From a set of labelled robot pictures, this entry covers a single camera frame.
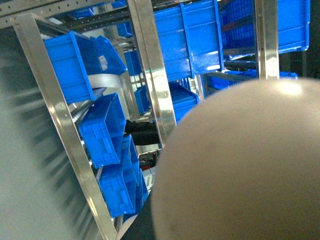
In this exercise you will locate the beige plastic scoop tray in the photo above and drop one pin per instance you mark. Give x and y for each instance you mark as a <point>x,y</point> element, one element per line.
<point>243,165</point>

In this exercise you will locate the steel shelf rack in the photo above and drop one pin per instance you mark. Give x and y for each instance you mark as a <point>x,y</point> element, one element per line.
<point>48,187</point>

